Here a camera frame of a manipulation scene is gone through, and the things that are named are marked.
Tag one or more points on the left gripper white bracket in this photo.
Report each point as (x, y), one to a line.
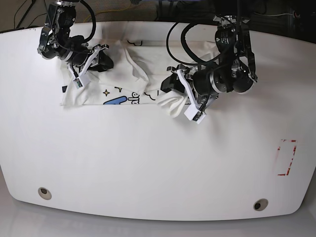
(194, 84)

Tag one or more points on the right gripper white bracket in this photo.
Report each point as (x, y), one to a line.
(95, 60)

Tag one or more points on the white printed t-shirt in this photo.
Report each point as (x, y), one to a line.
(135, 79)

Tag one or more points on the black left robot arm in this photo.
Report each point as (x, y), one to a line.
(233, 69)

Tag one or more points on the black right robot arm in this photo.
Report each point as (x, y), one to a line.
(55, 41)

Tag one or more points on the left table grommet hole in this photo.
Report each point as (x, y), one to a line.
(44, 193)

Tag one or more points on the table grommet hole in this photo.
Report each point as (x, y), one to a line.
(44, 193)
(260, 205)

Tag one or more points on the red tape rectangle marking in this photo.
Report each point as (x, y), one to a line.
(285, 156)

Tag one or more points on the right table grommet hole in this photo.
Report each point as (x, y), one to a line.
(260, 205)

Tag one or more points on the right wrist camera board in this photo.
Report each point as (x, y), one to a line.
(79, 83)

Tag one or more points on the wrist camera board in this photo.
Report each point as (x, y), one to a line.
(194, 114)
(79, 83)

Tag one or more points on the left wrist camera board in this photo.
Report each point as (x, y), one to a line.
(194, 114)

